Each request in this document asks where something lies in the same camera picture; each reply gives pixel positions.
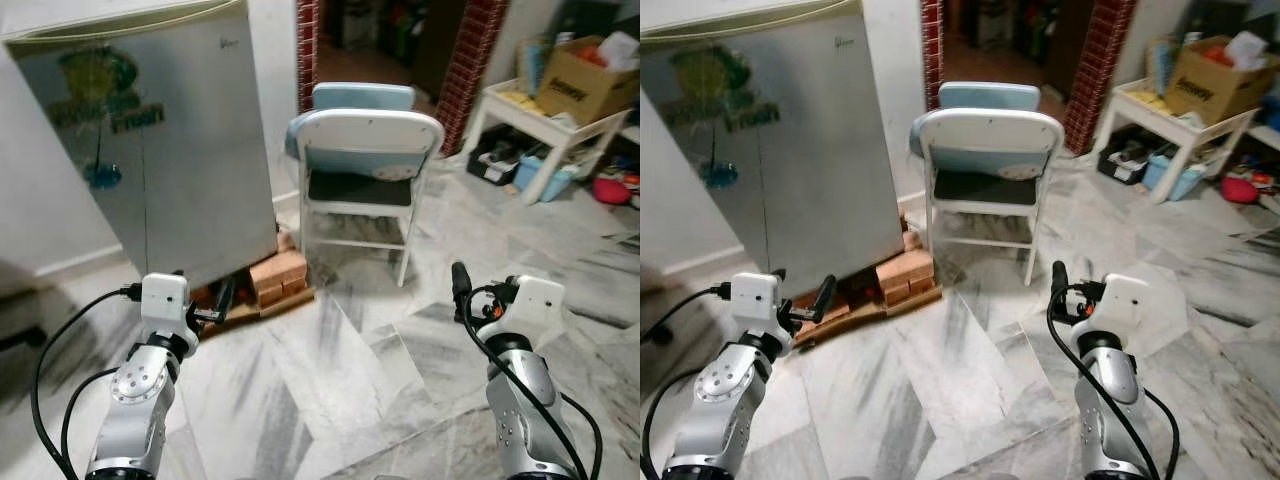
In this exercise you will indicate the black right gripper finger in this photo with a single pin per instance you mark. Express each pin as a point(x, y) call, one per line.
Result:
point(462, 290)
point(1060, 290)

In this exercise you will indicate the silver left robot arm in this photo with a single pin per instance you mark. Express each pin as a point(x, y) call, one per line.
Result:
point(715, 400)
point(135, 400)

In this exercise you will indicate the silver fridge door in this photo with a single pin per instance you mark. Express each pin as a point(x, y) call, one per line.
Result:
point(210, 200)
point(840, 200)

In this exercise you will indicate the silver fridge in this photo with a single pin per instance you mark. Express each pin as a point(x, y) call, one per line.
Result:
point(200, 180)
point(830, 180)

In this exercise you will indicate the green fridge sticker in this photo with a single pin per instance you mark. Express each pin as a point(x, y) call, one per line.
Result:
point(715, 95)
point(100, 90)

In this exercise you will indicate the wooden board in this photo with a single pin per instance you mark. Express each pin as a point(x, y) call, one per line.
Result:
point(270, 308)
point(900, 308)

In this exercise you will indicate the black crate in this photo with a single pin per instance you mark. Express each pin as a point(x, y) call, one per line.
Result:
point(1122, 160)
point(495, 158)

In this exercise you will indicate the light blue plastic bin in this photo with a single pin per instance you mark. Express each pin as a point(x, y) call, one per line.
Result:
point(540, 178)
point(1170, 178)

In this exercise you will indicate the black chair base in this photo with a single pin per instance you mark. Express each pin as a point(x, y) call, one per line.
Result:
point(20, 338)
point(655, 335)

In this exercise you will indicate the white folding chair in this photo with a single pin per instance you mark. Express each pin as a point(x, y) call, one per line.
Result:
point(368, 135)
point(990, 135)

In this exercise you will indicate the red round object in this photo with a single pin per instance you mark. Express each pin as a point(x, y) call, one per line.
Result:
point(610, 190)
point(1240, 190)

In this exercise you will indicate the white low table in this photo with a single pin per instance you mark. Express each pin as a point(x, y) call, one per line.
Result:
point(520, 112)
point(1150, 112)

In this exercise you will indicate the light blue chair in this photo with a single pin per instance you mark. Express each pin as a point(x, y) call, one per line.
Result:
point(988, 96)
point(362, 97)

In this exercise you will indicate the wide red brick pillar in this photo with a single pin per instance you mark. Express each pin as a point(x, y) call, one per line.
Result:
point(472, 70)
point(1100, 70)

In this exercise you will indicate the brown cardboard box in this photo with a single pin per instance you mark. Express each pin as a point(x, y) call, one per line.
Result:
point(580, 88)
point(1210, 88)

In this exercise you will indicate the narrow red brick pillar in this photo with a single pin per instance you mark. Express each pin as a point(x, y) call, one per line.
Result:
point(932, 50)
point(307, 50)

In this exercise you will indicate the white crumpled paper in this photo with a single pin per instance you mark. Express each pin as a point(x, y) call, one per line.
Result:
point(1245, 50)
point(618, 50)

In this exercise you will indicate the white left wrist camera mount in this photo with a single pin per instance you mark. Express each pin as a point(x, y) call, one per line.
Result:
point(753, 298)
point(163, 298)

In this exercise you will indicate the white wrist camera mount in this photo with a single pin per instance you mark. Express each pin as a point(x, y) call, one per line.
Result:
point(530, 305)
point(1122, 305)
point(163, 298)
point(753, 298)

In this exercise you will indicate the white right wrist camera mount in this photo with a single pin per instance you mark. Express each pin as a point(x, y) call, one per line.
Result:
point(530, 305)
point(1122, 305)

